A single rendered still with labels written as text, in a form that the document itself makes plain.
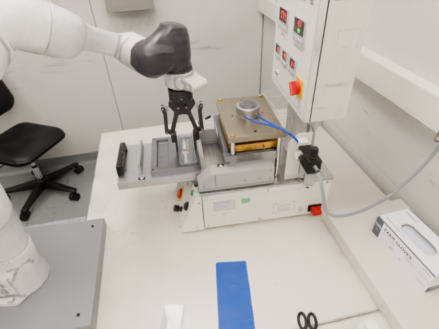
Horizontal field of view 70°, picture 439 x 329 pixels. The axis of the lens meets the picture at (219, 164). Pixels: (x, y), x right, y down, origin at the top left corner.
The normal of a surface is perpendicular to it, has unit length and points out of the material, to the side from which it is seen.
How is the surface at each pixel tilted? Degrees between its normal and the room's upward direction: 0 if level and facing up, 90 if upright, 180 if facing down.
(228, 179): 90
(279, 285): 0
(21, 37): 106
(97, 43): 101
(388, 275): 0
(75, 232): 4
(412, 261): 87
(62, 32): 88
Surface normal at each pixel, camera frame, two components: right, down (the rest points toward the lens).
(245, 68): 0.21, 0.59
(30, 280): 0.87, 0.20
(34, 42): 0.43, 0.79
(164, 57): 0.62, 0.46
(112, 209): -0.04, -0.79
